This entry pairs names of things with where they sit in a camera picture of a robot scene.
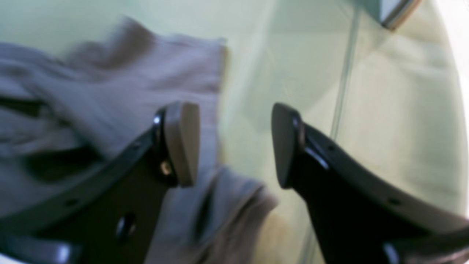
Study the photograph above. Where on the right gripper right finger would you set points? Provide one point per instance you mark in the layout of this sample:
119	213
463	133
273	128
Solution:
357	217

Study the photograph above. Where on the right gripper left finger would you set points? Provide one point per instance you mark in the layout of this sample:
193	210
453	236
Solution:
110	218

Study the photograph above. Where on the light green table cloth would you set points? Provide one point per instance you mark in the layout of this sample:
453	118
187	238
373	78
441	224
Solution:
391	99

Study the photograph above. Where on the white bin at bottom left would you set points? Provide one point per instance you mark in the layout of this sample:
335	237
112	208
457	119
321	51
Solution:
391	14

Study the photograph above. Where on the grey t-shirt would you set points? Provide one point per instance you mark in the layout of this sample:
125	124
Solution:
64	119

